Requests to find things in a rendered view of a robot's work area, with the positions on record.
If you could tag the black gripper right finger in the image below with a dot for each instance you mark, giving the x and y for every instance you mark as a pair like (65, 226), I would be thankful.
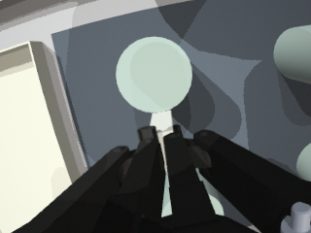
(271, 198)

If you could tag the beige rectangular tray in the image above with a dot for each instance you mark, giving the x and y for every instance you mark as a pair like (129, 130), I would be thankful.
(36, 165)

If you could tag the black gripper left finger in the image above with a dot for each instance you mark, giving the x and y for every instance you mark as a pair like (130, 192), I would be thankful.
(133, 181)

